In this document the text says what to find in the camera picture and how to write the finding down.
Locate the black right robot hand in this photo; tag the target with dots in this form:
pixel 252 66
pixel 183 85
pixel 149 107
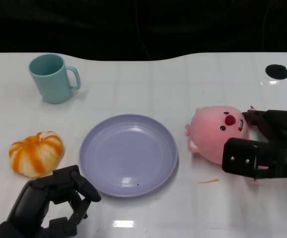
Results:
pixel 242 156

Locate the large black table grommet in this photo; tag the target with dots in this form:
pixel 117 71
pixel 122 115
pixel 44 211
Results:
pixel 277 72

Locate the pink plush beaver doll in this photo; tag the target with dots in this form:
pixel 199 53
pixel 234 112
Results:
pixel 207 134

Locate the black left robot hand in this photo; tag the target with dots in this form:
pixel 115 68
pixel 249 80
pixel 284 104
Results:
pixel 33 198

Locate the teal plastic mug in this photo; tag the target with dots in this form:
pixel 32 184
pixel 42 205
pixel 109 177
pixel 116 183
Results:
pixel 52 84

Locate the lavender plastic plate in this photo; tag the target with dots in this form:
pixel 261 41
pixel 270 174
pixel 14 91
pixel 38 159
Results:
pixel 128 156

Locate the orange white striped pumpkin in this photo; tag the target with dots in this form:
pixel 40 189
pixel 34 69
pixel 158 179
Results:
pixel 35 153

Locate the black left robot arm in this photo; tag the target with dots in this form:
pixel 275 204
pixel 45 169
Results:
pixel 7 231

